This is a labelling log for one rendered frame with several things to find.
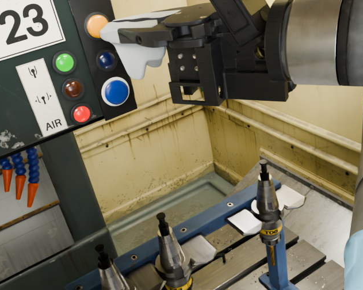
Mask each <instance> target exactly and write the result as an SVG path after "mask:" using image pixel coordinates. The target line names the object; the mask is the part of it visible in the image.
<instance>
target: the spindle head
mask: <svg viewBox="0 0 363 290"><path fill-rule="evenodd" d="M53 3H54V6H55V10H56V13H57V15H58V19H59V22H60V25H61V27H62V31H63V34H64V38H65V41H63V42H60V43H56V44H53V45H49V46H47V47H43V48H40V49H36V50H34V51H30V52H27V53H24V54H20V55H17V56H14V57H11V58H8V59H4V60H1V61H0V160H1V159H4V158H7V157H9V156H12V155H14V154H17V153H19V152H22V151H25V150H27V149H29V148H32V147H34V146H37V145H39V144H42V143H45V142H47V141H49V140H52V139H54V138H57V137H60V136H62V135H65V134H67V133H70V132H72V131H75V130H77V129H80V128H82V127H85V126H87V125H90V124H92V123H95V122H97V121H100V120H103V119H104V114H103V112H102V109H101V105H100V102H99V99H98V95H97V92H96V89H95V86H94V82H93V79H92V76H91V72H90V69H89V65H88V63H87V60H86V56H85V52H84V50H83V47H82V43H81V39H80V37H79V33H78V30H77V26H76V23H75V20H74V16H73V14H72V11H71V8H70V4H69V1H68V0H53ZM61 50H67V51H70V52H71V53H72V54H74V56H75V58H76V60H77V65H76V68H75V70H74V71H73V72H71V73H70V74H66V75H63V74H59V73H58V72H56V71H55V70H54V68H53V67H52V58H53V56H54V54H56V53H57V52H58V51H61ZM42 58H43V59H44V61H45V65H46V67H47V70H48V73H49V76H50V78H51V81H52V84H53V86H54V89H55V92H56V95H57V98H58V100H59V103H60V106H61V109H62V112H63V114H64V118H65V120H66V123H67V126H68V128H67V129H64V130H62V131H59V132H57V133H54V134H52V135H49V136H46V137H43V134H42V132H41V129H40V127H39V124H38V122H37V119H36V116H35V114H34V112H33V109H32V107H31V104H30V102H29V99H28V96H27V95H26V92H25V89H24V87H23V84H22V82H21V79H20V76H19V74H18V72H17V69H16V67H17V66H20V65H23V64H27V63H30V62H33V61H35V60H39V59H42ZM71 77H76V78H79V79H80V80H81V81H82V82H83V83H84V86H85V92H84V94H83V96H82V97H81V98H80V99H78V100H75V101H71V100H68V99H67V98H65V97H64V96H63V94H62V91H61V88H62V84H63V82H64V81H65V80H66V79H67V78H71ZM80 102H84V103H86V104H88V105H89V106H90V107H91V108H92V111H93V115H92V118H91V120H90V121H89V122H88V123H86V124H83V125H79V124H75V123H74V122H73V121H72V119H71V117H70V111H71V108H72V107H73V106H74V105H75V104H77V103H80Z"/></svg>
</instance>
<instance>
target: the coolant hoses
mask: <svg viewBox="0 0 363 290"><path fill-rule="evenodd" d="M26 153H27V154H28V156H27V158H28V159H29V160H28V164H29V168H28V169H29V170H30V172H29V176H30V177H29V179H28V182H29V184H28V201H27V207H28V208H30V207H32V204H33V201H34V198H35V195H36V192H37V188H38V186H39V185H38V182H39V180H40V179H39V177H38V176H39V175H40V172H39V169H40V166H39V159H38V157H39V155H38V153H37V148H36V147H35V146H34V147H32V148H29V149H27V150H26ZM10 157H11V158H12V162H13V163H14V168H15V169H16V170H15V173H16V174H17V175H16V177H15V178H16V200H20V198H21V195H22V191H23V188H24V184H25V180H26V176H25V173H26V168H25V162H24V161H23V160H24V158H23V157H22V155H21V152H19V153H17V154H14V155H12V156H10ZM0 165H1V166H2V174H3V183H4V189H5V192H9V189H10V183H11V179H12V173H13V164H12V163H10V159H9V158H8V157H7V158H4V159H1V160H0Z"/></svg>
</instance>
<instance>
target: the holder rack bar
mask: <svg viewBox="0 0 363 290"><path fill-rule="evenodd" d="M272 180H273V183H274V188H275V189H277V188H280V187H281V182H280V181H277V180H276V179H274V178H273V177H272ZM257 185H258V182H255V183H254V184H252V185H250V186H248V187H246V188H244V189H242V190H241V191H239V192H237V193H235V194H233V195H232V196H230V197H227V198H226V199H224V200H222V201H221V202H219V203H217V204H215V205H213V206H211V207H209V208H207V209H206V210H204V211H202V212H200V213H198V214H196V215H194V216H193V217H191V218H189V219H187V220H186V221H184V222H182V223H180V224H178V225H176V226H174V227H173V228H172V230H173V232H174V234H175V237H176V239H177V241H178V243H181V242H183V241H185V240H187V239H188V238H190V237H192V236H194V235H196V234H197V233H201V234H203V236H207V235H209V234H211V233H213V232H214V231H216V230H218V229H220V228H221V227H223V226H225V225H226V224H228V223H227V222H226V221H224V219H225V218H226V217H227V216H229V215H231V214H233V213H234V212H236V211H238V210H240V209H242V208H247V209H248V210H249V211H251V210H252V209H251V204H252V202H253V201H254V200H257ZM158 255H159V243H158V236H156V237H154V238H152V239H150V240H149V241H147V242H145V243H143V244H141V245H140V246H138V247H136V248H134V249H132V250H130V251H128V252H126V253H125V254H123V255H121V256H119V257H117V258H115V259H113V260H114V262H115V264H116V266H117V267H118V269H119V271H120V272H121V274H122V275H123V277H125V275H126V274H127V273H128V272H130V271H132V270H134V269H135V268H137V267H138V266H140V265H142V264H144V263H146V262H147V261H151V262H152V263H153V264H154V265H155V260H156V258H157V256H158ZM125 278H126V277H125ZM101 288H102V286H101V280H100V274H99V271H98V268H97V269H95V270H93V271H92V272H90V273H88V274H86V275H84V276H82V277H80V278H79V279H77V280H75V281H73V282H71V283H69V284H67V285H66V286H65V289H66V290H100V289H101Z"/></svg>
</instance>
